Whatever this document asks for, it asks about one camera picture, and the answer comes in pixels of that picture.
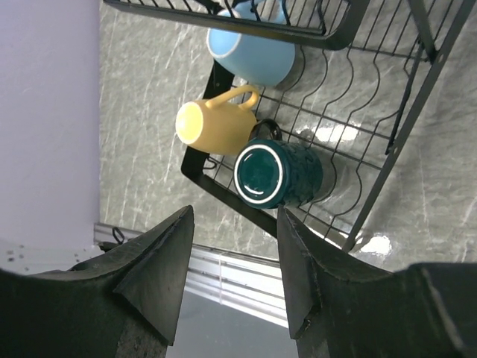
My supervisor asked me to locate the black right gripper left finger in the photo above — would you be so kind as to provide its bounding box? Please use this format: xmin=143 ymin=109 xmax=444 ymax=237
xmin=1 ymin=206 xmax=195 ymax=357

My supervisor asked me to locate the black wire dish rack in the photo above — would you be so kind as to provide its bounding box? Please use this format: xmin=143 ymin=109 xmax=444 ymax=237
xmin=99 ymin=1 xmax=476 ymax=265

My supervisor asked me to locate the light blue mug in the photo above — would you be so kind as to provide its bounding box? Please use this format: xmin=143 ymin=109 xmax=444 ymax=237
xmin=207 ymin=0 xmax=297 ymax=88

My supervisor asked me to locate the aluminium front rail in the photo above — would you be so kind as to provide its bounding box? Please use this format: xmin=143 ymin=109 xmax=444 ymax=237
xmin=92 ymin=222 xmax=290 ymax=329

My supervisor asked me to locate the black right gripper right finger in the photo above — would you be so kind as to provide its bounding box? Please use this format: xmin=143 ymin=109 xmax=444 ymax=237
xmin=277 ymin=208 xmax=476 ymax=357

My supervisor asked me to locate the cream yellow mug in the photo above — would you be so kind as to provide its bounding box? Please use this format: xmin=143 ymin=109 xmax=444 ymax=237
xmin=175 ymin=85 xmax=259 ymax=155

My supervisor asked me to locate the dark green mug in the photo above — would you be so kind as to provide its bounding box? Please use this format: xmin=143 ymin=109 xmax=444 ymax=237
xmin=233 ymin=119 xmax=324 ymax=210

